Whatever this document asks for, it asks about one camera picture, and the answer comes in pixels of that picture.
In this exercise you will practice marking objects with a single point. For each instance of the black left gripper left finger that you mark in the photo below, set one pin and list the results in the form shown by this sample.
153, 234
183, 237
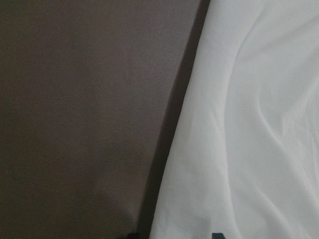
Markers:
133, 236

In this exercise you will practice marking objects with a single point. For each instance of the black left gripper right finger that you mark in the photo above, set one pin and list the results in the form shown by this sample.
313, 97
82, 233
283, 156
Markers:
218, 236

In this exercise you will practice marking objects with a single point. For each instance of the cream long sleeve shirt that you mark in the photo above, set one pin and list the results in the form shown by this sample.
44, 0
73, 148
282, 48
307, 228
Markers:
244, 160

